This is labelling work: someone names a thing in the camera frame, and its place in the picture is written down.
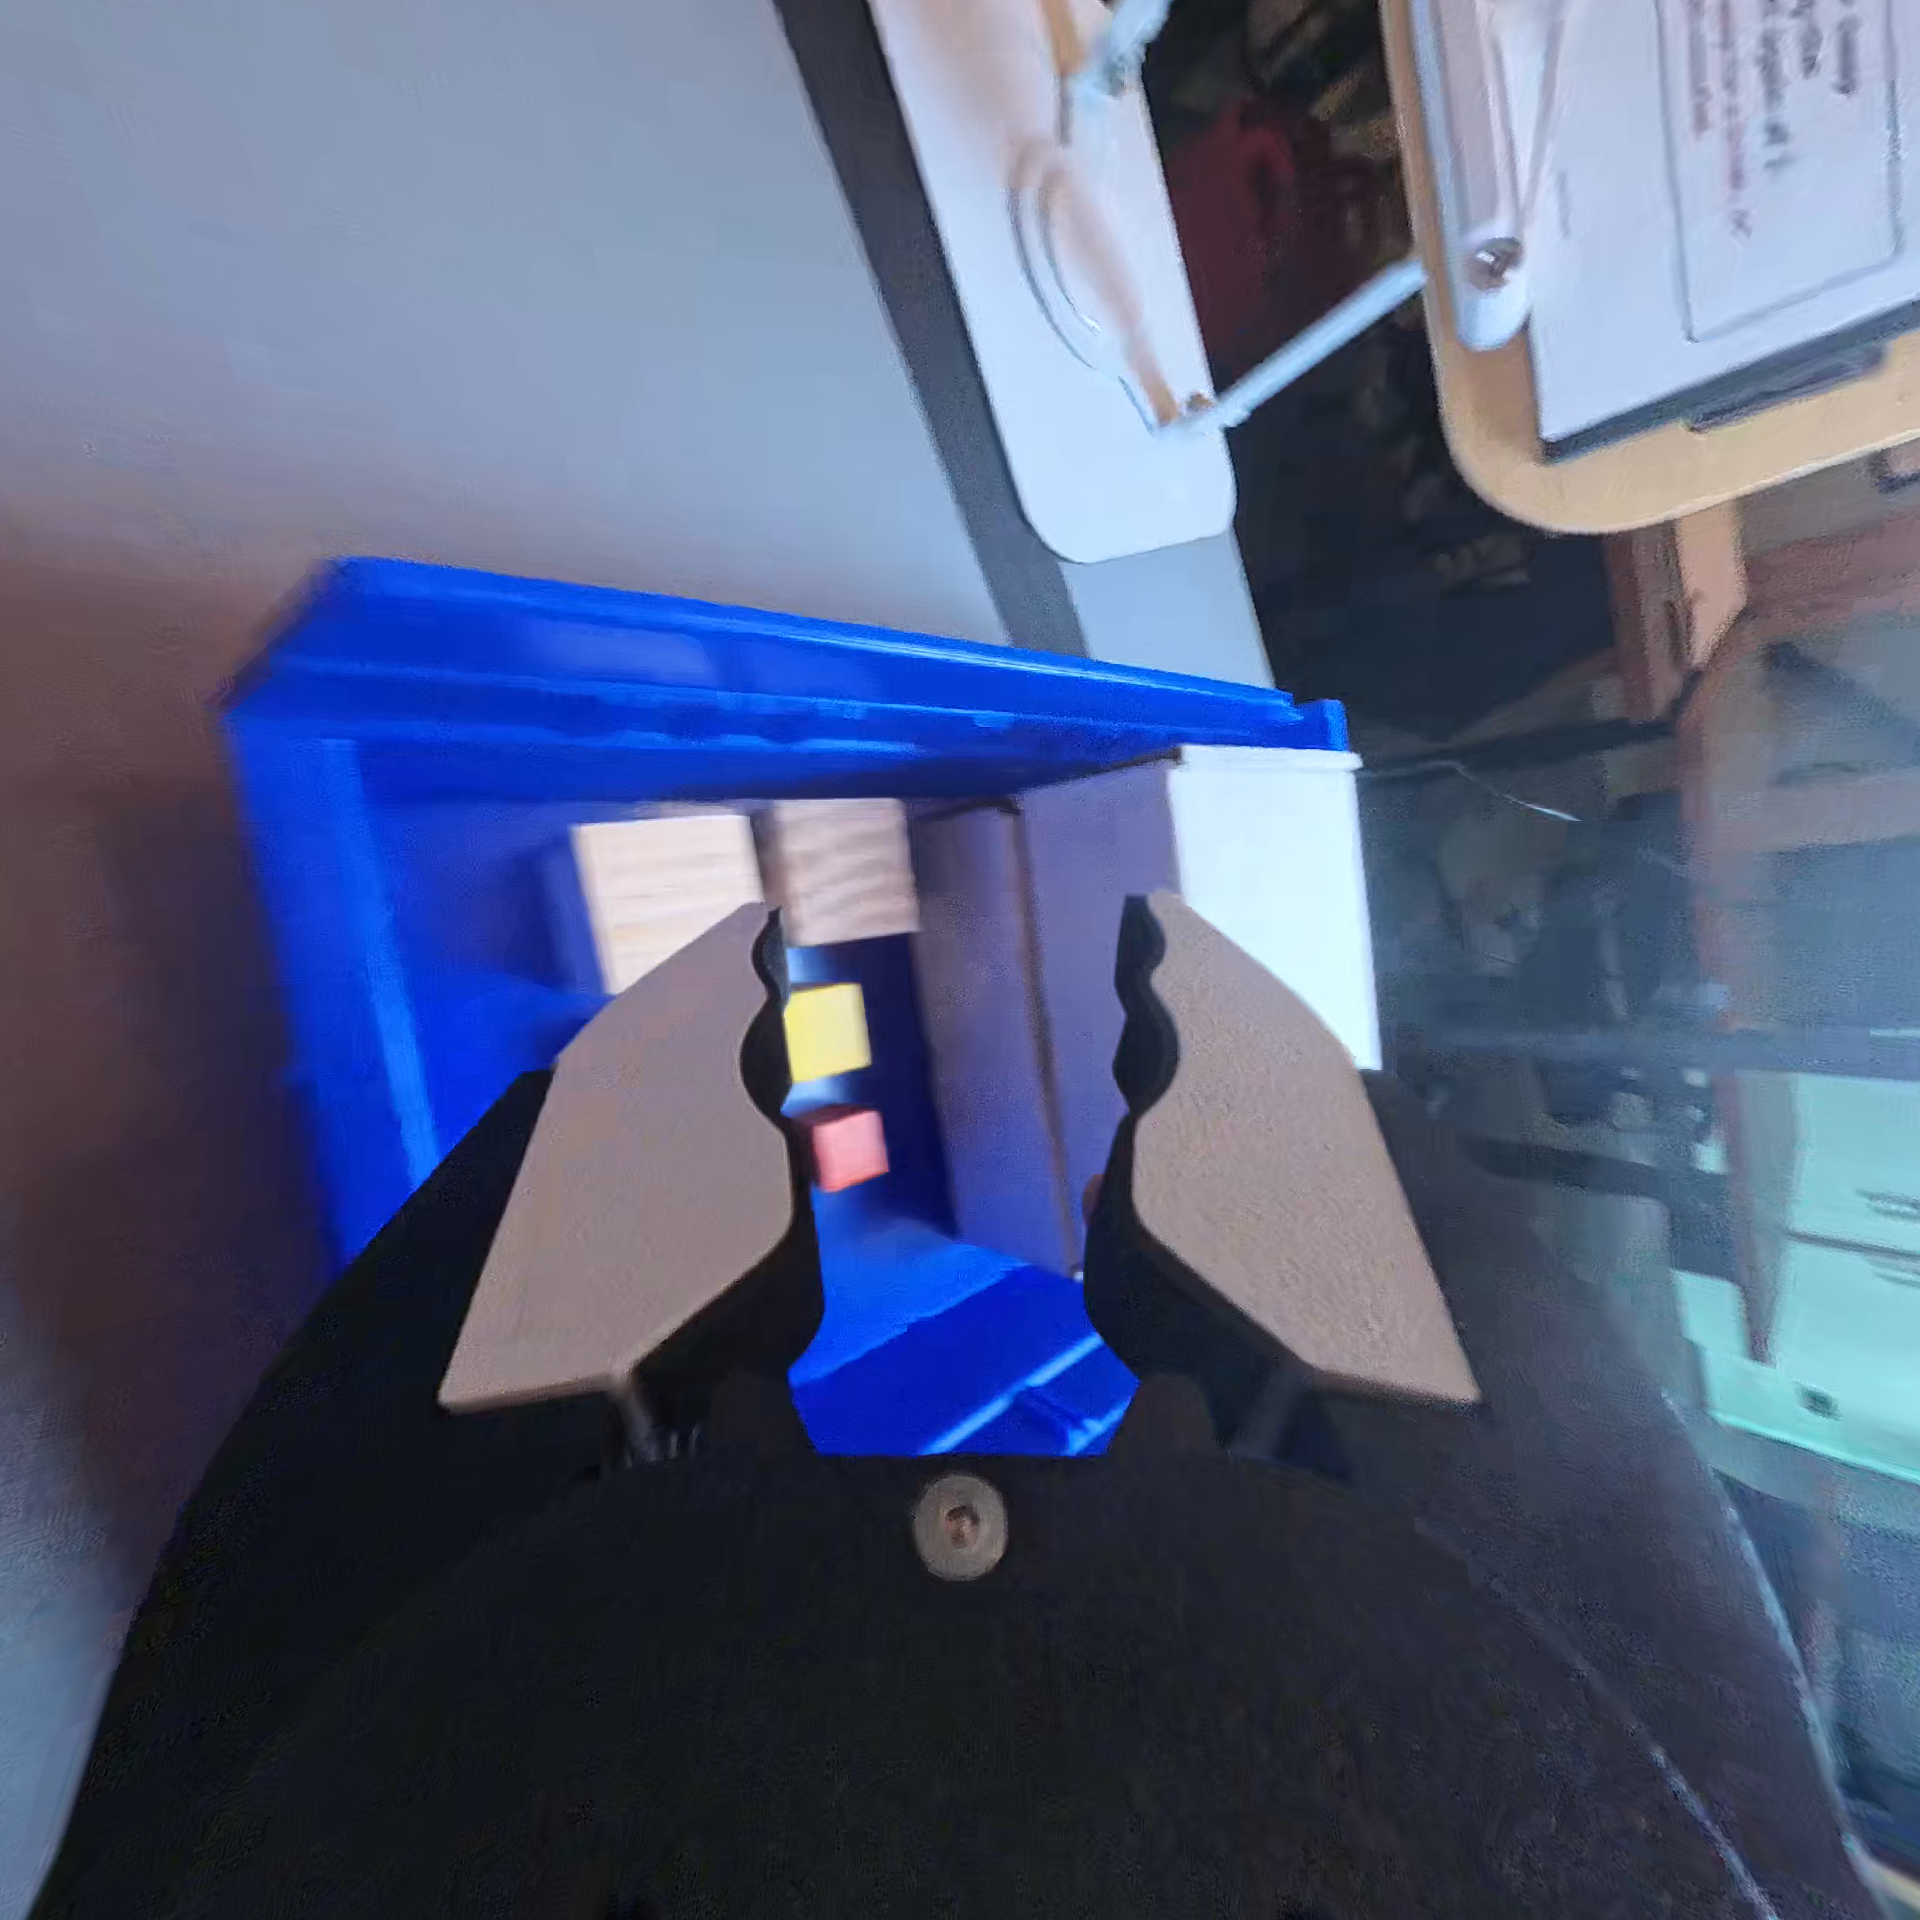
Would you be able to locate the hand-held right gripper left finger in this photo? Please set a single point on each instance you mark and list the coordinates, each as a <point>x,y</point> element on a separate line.
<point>628,1170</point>

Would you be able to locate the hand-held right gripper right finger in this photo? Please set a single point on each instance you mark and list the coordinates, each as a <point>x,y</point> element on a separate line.
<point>1275,1170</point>

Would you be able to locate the small red cube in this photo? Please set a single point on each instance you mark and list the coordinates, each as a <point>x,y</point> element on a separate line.
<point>848,1152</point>

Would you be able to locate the small yellow cube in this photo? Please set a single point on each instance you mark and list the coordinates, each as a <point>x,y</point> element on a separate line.
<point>827,1032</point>

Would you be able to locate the white cardboard box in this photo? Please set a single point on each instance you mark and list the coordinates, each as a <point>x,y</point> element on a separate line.
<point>1275,840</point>

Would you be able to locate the blue plastic bin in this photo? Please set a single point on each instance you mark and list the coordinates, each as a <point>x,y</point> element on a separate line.
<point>451,720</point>

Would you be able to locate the pale storage box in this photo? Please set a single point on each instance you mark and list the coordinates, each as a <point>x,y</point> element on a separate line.
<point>1830,1275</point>

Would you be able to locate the natural wooden cube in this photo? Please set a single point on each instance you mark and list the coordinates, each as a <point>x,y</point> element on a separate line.
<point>839,868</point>
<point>660,892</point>

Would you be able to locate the white stand base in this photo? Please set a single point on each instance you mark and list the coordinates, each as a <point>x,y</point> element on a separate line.
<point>1080,374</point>

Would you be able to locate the printed poster on wooden board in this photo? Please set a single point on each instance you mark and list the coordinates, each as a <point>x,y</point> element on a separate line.
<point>1724,181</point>

